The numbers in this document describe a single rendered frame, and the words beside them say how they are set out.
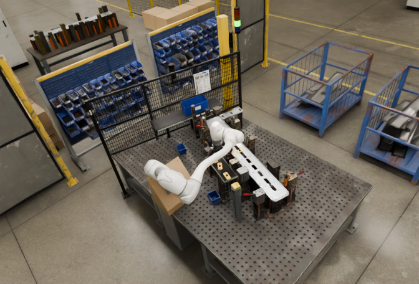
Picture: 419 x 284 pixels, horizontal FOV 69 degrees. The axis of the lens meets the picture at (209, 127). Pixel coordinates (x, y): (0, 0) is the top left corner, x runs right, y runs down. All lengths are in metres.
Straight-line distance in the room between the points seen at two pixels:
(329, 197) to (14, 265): 3.58
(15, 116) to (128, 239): 1.95
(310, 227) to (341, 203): 0.42
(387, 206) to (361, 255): 0.79
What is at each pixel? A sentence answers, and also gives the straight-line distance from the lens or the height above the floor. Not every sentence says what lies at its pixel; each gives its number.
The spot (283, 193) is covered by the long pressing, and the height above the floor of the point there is 1.00.
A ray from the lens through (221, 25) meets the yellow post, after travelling 3.68.
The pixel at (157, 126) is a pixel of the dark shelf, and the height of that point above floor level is 1.03.
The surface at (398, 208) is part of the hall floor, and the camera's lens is 4.34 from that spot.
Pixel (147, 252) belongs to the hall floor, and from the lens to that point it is 3.82.
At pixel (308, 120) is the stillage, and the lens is 5.00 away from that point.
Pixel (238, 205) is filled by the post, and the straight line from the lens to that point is 2.86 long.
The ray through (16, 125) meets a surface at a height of 1.21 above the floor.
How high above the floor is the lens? 3.22
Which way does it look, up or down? 39 degrees down
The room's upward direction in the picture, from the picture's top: 7 degrees counter-clockwise
